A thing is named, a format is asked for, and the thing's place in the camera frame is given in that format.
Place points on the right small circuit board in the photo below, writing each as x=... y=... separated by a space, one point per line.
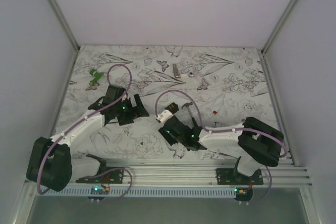
x=243 y=194

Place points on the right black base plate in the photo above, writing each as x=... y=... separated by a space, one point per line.
x=228 y=176

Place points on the left small circuit board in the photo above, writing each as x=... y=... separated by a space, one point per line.
x=98 y=193

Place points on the black fuse box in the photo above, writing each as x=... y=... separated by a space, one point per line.
x=172 y=108

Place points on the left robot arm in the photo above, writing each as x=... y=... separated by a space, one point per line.
x=51 y=165

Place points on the white slotted cable duct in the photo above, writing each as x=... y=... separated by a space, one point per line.
x=137 y=191

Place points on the green plastic connector part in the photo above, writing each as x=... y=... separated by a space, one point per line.
x=96 y=76

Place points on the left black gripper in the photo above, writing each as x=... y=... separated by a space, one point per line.
x=134 y=113

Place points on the black handled hammer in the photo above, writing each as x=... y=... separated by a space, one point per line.
x=188 y=107

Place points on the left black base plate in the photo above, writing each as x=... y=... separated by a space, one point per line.
x=111 y=176

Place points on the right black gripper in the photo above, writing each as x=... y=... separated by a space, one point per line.
x=167 y=136

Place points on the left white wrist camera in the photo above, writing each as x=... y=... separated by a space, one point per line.
x=125 y=98

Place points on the small circuit board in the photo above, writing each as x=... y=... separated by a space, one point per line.
x=243 y=194
x=98 y=193

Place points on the aluminium front rail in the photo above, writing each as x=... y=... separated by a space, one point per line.
x=203 y=173

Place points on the floral patterned table mat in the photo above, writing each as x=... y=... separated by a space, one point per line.
x=229 y=81

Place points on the grey metal bracket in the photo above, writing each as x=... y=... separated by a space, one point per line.
x=176 y=72

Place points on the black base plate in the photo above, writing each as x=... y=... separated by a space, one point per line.
x=228 y=176
x=111 y=176

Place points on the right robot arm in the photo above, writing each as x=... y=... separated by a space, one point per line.
x=253 y=143

